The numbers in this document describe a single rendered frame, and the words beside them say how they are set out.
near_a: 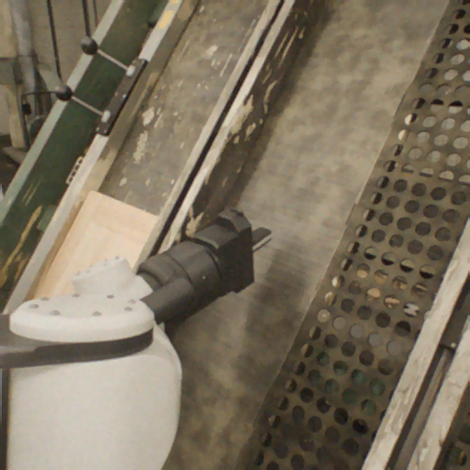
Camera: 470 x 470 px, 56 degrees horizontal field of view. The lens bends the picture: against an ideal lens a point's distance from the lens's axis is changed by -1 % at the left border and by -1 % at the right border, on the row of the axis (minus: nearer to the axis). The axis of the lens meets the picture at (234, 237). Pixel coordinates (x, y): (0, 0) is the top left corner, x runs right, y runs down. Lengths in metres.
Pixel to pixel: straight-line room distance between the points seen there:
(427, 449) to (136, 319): 0.35
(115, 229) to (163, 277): 0.42
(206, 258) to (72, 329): 0.33
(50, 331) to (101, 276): 0.26
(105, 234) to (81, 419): 0.73
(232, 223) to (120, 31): 0.87
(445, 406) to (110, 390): 0.35
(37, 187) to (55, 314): 1.03
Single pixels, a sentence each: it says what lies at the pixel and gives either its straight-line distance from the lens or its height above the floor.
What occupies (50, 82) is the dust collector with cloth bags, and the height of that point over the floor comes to 1.08.
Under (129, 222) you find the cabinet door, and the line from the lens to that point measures 0.91.
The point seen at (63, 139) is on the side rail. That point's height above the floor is 1.28.
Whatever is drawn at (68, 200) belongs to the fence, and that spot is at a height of 1.19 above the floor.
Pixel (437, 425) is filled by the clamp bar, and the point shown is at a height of 1.17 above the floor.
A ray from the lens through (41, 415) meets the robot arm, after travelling 0.25.
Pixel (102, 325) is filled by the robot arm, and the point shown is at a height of 1.38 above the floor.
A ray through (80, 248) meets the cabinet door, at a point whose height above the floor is 1.11.
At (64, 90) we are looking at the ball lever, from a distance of 1.07.
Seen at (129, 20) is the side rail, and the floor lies 1.57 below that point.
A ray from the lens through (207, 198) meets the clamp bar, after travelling 0.75.
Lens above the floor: 1.51
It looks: 24 degrees down
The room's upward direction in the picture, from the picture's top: straight up
